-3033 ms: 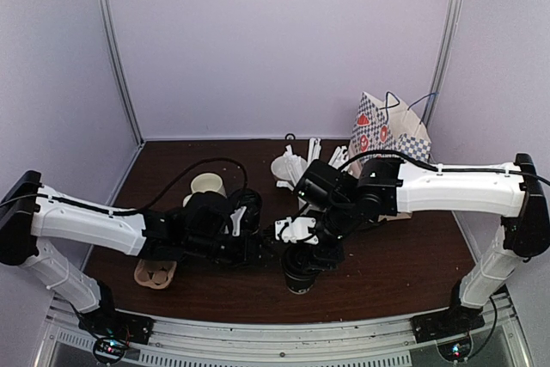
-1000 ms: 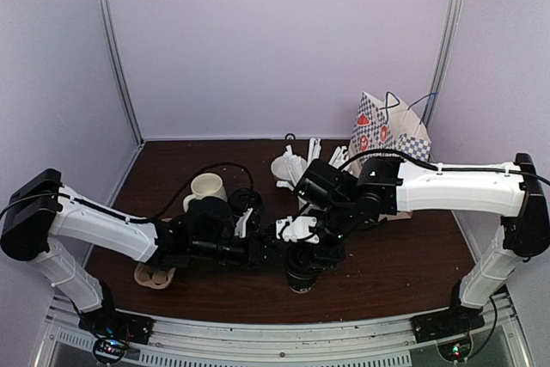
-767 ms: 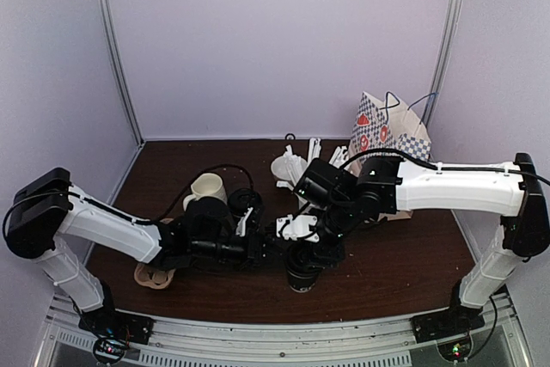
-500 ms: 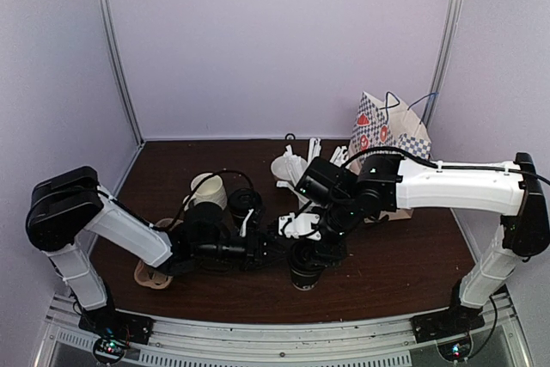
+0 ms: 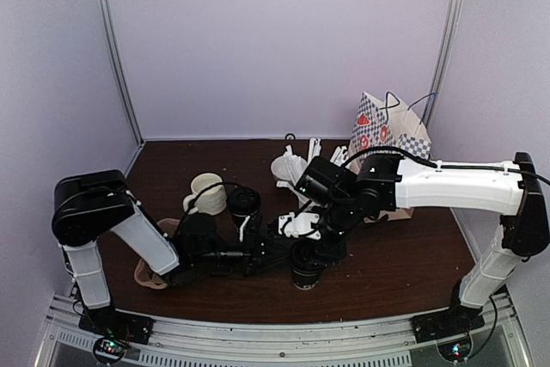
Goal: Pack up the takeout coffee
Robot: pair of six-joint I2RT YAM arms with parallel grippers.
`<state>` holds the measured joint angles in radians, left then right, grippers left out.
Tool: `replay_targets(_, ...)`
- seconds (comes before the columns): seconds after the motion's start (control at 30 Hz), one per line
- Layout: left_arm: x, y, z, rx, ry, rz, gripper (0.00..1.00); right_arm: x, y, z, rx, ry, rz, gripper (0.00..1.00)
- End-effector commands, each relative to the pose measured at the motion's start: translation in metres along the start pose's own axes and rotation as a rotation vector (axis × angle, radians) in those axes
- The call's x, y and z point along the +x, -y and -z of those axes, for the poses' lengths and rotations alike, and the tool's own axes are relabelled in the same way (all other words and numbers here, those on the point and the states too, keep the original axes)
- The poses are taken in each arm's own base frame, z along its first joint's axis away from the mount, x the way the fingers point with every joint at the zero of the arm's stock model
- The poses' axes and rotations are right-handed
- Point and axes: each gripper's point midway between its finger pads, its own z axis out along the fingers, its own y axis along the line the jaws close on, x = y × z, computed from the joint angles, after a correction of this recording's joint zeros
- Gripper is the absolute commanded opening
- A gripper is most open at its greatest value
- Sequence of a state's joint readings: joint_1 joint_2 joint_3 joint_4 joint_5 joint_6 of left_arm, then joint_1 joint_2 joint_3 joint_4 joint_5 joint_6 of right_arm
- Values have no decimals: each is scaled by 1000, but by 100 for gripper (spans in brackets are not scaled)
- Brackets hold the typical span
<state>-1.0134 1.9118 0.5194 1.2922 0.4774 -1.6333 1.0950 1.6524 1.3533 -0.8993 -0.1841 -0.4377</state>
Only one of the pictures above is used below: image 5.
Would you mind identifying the checkered paper takeout bag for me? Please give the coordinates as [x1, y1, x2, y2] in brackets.
[340, 92, 431, 224]

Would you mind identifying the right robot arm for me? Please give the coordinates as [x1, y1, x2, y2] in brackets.
[271, 146, 549, 334]

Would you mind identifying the brown pulp cup carrier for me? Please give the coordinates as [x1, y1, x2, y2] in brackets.
[133, 217, 180, 290]

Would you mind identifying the black plastic cup lid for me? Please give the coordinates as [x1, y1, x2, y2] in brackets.
[227, 187, 261, 215]
[289, 240, 325, 272]

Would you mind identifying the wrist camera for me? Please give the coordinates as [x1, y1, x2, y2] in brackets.
[173, 213, 227, 266]
[294, 156, 358, 206]

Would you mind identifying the black paper coffee cup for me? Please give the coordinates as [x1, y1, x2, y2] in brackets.
[290, 265, 326, 291]
[227, 187, 262, 232]

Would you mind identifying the right aluminium corner post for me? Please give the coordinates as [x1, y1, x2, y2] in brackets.
[422, 0, 463, 127]

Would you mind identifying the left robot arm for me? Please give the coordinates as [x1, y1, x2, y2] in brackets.
[52, 169, 288, 336]

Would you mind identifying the white cup of straws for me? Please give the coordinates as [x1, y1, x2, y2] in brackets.
[277, 136, 351, 213]

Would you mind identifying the white ceramic bowl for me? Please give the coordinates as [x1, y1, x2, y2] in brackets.
[271, 155, 308, 186]

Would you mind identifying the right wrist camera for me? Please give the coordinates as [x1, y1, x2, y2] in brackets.
[294, 156, 358, 206]

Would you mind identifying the cream ribbed ceramic mug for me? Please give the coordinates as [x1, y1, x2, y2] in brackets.
[182, 173, 226, 216]

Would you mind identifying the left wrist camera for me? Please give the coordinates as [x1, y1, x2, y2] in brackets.
[173, 213, 227, 266]

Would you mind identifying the aluminium front rail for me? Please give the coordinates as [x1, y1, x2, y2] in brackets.
[30, 293, 535, 366]

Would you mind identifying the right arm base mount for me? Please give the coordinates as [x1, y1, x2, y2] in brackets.
[411, 309, 485, 363]

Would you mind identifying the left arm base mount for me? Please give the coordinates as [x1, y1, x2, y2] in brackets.
[78, 310, 154, 365]

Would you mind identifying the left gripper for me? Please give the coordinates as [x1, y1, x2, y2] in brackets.
[192, 231, 291, 279]

